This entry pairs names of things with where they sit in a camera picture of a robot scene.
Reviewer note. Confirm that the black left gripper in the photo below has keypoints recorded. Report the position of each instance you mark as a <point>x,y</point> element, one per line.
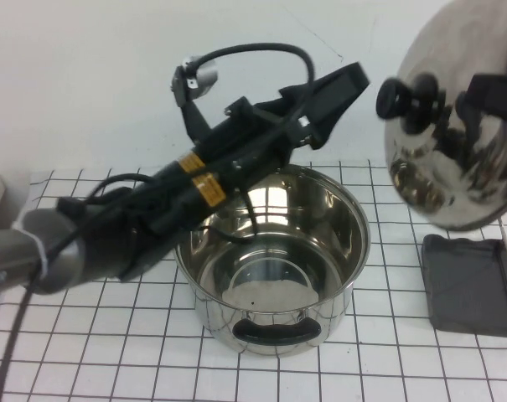
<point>274,117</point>

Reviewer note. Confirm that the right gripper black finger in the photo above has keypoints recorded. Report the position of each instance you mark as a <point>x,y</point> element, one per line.
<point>496,98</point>

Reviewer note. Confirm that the stainless steel pot lid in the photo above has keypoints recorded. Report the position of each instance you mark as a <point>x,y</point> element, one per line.
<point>437,167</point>

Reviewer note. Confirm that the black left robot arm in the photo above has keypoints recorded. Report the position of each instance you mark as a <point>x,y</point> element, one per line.
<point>27,251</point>

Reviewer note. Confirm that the white grid-patterned tablecloth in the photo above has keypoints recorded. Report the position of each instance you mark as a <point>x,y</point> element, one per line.
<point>110,368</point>

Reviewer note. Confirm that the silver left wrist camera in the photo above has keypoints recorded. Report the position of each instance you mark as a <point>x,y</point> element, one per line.
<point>200,79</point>

